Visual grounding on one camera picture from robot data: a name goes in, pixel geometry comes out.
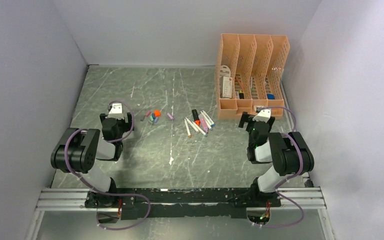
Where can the pink highlighter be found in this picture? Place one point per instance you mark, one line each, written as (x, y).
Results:
(203, 123)

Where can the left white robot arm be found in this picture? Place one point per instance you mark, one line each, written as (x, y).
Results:
(78, 150)

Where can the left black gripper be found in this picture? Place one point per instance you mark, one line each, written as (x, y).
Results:
(129, 120)

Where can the orange plastic file organizer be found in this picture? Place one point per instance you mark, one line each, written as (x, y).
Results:
(257, 63)

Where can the white packaged item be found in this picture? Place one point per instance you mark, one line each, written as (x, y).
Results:
(225, 82)

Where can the red capped white marker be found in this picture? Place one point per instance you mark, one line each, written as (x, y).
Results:
(207, 122)

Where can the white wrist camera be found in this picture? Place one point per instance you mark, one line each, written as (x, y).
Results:
(116, 111)
(263, 115)

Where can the green capped white marker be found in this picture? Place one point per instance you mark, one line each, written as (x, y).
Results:
(199, 129)

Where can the blue round item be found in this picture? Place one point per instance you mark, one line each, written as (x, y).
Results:
(270, 96)

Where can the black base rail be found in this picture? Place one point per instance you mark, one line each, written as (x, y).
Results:
(136, 203)

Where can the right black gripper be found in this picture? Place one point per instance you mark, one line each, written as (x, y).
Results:
(247, 118)

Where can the blue capped white marker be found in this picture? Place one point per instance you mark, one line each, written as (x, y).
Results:
(208, 119)

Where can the grey capped orange marker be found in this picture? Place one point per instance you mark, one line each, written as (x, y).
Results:
(187, 128)

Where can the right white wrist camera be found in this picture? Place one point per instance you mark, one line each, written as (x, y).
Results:
(263, 115)

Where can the black orange highlighter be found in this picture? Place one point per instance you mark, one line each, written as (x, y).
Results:
(196, 118)

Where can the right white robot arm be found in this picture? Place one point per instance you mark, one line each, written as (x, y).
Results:
(288, 153)

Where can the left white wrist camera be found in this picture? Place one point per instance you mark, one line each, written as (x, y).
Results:
(116, 111)

